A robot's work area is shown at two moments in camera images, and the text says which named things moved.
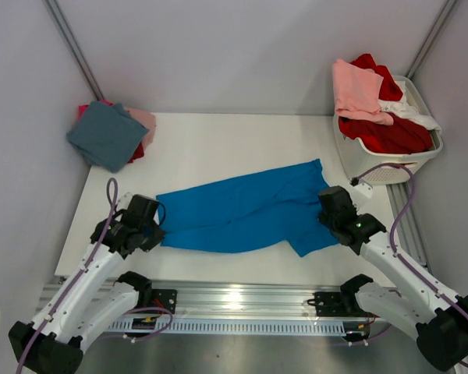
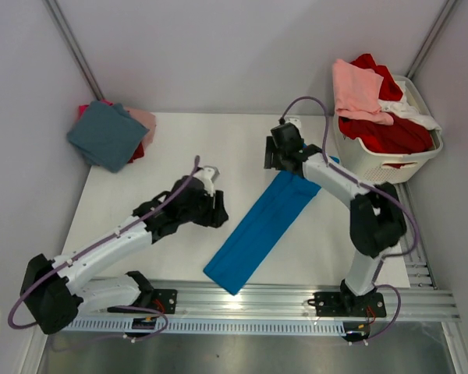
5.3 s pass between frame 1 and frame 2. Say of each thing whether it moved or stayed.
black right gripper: moved
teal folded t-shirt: stayed
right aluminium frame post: stayed
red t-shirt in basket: stayed
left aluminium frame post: stayed
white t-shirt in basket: stayed
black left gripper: moved
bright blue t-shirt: moved
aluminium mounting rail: stayed
